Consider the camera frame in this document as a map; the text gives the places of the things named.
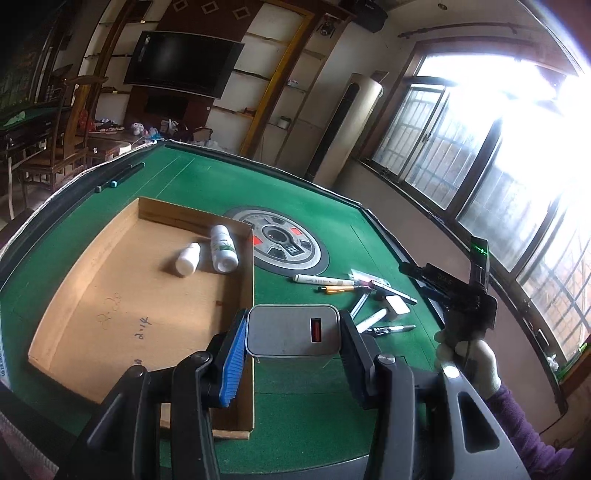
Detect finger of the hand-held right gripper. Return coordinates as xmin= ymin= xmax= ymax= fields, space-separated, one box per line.
xmin=399 ymin=263 xmax=428 ymax=284

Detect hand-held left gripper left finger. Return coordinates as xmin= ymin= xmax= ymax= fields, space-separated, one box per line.
xmin=60 ymin=307 xmax=252 ymax=480

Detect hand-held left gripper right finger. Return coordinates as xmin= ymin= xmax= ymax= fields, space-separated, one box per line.
xmin=338 ymin=309 xmax=532 ymax=480

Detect grey charger block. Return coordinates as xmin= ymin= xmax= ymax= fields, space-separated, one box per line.
xmin=246 ymin=305 xmax=341 ymax=358

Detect cardboard box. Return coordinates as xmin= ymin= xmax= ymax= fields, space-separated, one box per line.
xmin=28 ymin=196 xmax=256 ymax=440

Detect person's right forearm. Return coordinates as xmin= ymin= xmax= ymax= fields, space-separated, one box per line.
xmin=482 ymin=385 xmax=578 ymax=480

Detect person's right hand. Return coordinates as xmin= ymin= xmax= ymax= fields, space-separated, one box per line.
xmin=434 ymin=329 xmax=502 ymax=401

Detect dark pen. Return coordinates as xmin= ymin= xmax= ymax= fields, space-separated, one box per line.
xmin=369 ymin=283 xmax=419 ymax=306

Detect small white block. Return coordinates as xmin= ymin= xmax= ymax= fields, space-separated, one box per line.
xmin=385 ymin=296 xmax=411 ymax=320

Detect white marker pen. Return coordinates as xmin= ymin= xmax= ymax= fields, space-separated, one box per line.
xmin=292 ymin=274 xmax=355 ymax=285
xmin=355 ymin=308 xmax=389 ymax=334

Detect silver pen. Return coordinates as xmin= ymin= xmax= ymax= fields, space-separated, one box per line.
xmin=349 ymin=292 xmax=371 ymax=319

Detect small white bottle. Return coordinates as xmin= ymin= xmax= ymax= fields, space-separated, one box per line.
xmin=175 ymin=242 xmax=202 ymax=278

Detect white bottle green label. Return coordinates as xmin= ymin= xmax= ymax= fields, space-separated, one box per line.
xmin=210 ymin=224 xmax=240 ymax=273

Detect barred window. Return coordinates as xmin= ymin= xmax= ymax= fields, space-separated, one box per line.
xmin=360 ymin=41 xmax=591 ymax=384

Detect tower air conditioner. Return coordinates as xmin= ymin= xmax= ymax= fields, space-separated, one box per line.
xmin=305 ymin=72 xmax=384 ymax=188

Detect black pens at table edge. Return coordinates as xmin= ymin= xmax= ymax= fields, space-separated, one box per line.
xmin=95 ymin=162 xmax=139 ymax=193

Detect wooden coffee table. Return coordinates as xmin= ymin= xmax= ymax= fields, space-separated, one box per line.
xmin=88 ymin=131 xmax=155 ymax=162

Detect curtain rod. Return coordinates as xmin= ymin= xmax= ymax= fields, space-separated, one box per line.
xmin=399 ymin=21 xmax=527 ymax=38

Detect black speaker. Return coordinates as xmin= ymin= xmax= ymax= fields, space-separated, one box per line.
xmin=358 ymin=2 xmax=389 ymax=33

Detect wooden chair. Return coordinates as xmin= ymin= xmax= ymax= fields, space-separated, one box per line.
xmin=18 ymin=76 xmax=107 ymax=185

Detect black television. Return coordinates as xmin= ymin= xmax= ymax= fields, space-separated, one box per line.
xmin=124 ymin=31 xmax=245 ymax=99

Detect green topped side table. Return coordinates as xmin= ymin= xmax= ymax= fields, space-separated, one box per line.
xmin=0 ymin=108 xmax=61 ymax=153

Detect wooden wall shelf unit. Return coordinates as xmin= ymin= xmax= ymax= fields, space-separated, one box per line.
xmin=78 ymin=0 xmax=352 ymax=158

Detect dark wall painting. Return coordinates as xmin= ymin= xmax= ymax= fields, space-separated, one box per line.
xmin=0 ymin=0 xmax=63 ymax=109

